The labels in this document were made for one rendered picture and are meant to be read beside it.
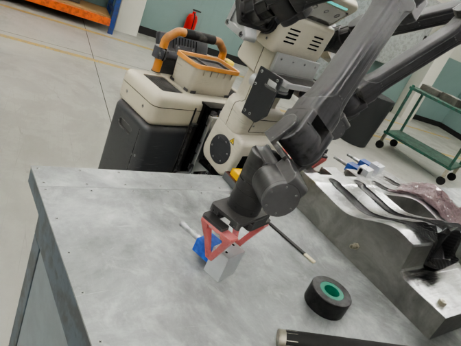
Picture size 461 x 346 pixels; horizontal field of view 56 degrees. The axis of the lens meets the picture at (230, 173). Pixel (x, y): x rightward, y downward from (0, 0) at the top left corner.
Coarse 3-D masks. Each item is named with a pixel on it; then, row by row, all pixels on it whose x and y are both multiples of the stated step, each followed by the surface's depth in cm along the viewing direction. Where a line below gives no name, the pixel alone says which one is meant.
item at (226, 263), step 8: (184, 224) 81; (192, 232) 80; (200, 240) 76; (216, 240) 78; (200, 248) 77; (216, 248) 74; (232, 248) 76; (240, 248) 77; (200, 256) 77; (224, 256) 73; (232, 256) 74; (240, 256) 76; (208, 264) 76; (216, 264) 74; (224, 264) 73; (232, 264) 75; (208, 272) 76; (216, 272) 75; (224, 272) 75; (232, 272) 78; (216, 280) 75
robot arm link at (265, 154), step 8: (256, 152) 68; (264, 152) 68; (272, 152) 67; (248, 160) 68; (256, 160) 67; (264, 160) 65; (272, 160) 66; (248, 168) 68; (256, 168) 67; (248, 176) 68
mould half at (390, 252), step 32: (320, 192) 107; (352, 192) 113; (320, 224) 106; (352, 224) 99; (384, 224) 92; (352, 256) 99; (384, 256) 92; (416, 256) 90; (384, 288) 92; (416, 288) 87; (448, 288) 92; (416, 320) 86; (448, 320) 83
